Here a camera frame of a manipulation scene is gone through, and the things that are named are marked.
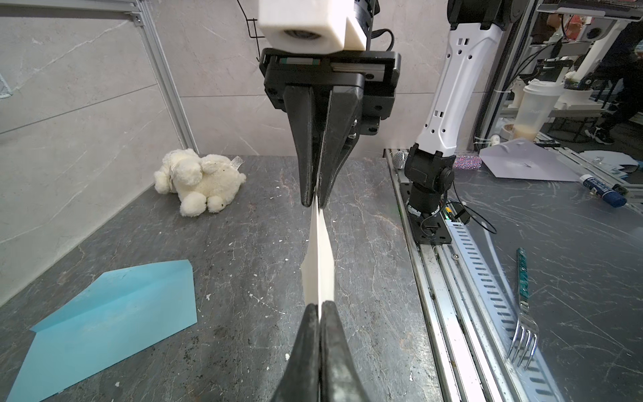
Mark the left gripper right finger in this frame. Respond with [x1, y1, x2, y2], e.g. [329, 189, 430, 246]
[320, 301, 370, 402]

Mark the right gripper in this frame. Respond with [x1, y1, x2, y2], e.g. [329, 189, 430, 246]
[260, 48, 401, 209]

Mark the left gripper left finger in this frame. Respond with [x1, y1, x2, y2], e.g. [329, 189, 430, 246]
[271, 304, 320, 402]

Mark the beige letter paper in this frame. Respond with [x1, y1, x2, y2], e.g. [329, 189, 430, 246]
[301, 195, 335, 320]

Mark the light blue envelope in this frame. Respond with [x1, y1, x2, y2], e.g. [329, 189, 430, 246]
[8, 260, 198, 401]

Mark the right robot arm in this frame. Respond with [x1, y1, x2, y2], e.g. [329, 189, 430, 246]
[258, 1, 526, 216]

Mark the white plush teddy bear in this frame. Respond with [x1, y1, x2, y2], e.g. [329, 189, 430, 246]
[154, 148, 246, 218]

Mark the glitter pink microphone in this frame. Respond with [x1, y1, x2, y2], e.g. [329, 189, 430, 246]
[391, 150, 483, 172]

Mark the silver fork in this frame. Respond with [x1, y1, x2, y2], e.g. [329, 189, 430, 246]
[507, 248, 539, 369]

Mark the grey paper sheet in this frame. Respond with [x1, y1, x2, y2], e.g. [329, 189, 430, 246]
[479, 138, 580, 182]

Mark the plastic cup with lid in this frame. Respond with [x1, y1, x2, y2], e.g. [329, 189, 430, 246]
[513, 79, 564, 142]

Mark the blue marker pen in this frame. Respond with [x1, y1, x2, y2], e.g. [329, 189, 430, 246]
[579, 174, 627, 208]

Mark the black wire hook rack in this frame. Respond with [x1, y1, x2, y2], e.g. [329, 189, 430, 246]
[236, 0, 265, 62]

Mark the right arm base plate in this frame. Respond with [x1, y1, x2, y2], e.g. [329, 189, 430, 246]
[400, 183, 452, 246]

